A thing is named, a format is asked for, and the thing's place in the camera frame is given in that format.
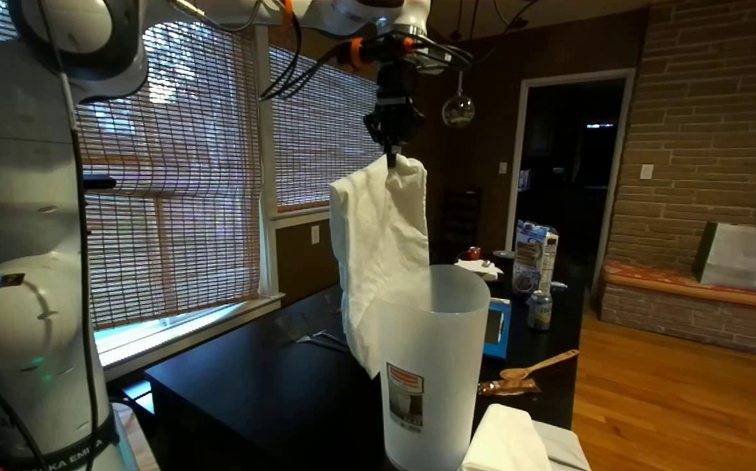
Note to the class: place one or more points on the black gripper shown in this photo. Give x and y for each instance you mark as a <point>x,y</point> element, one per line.
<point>395,101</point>

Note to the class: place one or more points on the white cloth towel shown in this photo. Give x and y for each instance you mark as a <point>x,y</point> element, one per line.
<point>378,253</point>

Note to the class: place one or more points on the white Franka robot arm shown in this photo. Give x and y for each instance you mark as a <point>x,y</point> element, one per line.
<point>19,262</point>

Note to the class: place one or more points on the translucent white plastic jug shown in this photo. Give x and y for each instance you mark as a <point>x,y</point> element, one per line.
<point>445,374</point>

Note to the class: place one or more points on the glass globe pendant lamp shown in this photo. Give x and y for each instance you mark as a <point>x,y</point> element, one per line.
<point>458,110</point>

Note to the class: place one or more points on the black shelf unit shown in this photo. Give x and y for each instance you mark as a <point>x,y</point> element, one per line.
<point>461,217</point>

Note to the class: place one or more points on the white paper stack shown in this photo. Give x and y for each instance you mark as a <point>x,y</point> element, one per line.
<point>482,267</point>

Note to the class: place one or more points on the blue white product package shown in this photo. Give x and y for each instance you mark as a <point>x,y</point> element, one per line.
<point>535,257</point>

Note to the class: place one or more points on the blue box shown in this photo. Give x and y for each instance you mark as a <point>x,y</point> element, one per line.
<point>497,330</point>

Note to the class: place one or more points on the small white bottle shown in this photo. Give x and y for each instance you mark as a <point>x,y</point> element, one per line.
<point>539,312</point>

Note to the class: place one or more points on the large bamboo window blind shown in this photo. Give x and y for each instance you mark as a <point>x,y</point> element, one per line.
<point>177,217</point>

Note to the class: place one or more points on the wooden spoon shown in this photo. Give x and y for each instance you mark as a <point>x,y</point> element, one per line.
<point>535,368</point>

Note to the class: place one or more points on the black wooden table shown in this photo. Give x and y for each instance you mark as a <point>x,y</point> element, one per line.
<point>247,393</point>

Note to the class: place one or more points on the white folded cloth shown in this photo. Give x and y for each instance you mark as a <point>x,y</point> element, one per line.
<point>504,441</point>

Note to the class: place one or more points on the brick bench with wooden seat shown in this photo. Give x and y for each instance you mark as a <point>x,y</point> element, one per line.
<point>691,304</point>

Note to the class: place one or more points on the grey white flat board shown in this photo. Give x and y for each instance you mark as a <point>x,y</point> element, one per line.
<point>564,445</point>

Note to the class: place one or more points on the white flat box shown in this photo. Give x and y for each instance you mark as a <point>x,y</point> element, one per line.
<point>743,255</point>

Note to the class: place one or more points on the white wall outlet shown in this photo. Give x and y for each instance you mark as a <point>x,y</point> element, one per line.
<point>316,233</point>

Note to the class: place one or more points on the white door frame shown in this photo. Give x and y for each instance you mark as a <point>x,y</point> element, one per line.
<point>516,157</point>

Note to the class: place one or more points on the white wall light switch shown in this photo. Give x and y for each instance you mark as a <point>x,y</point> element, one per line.
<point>648,172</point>

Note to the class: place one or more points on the black camera on stand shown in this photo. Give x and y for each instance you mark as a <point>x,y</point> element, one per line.
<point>100,181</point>

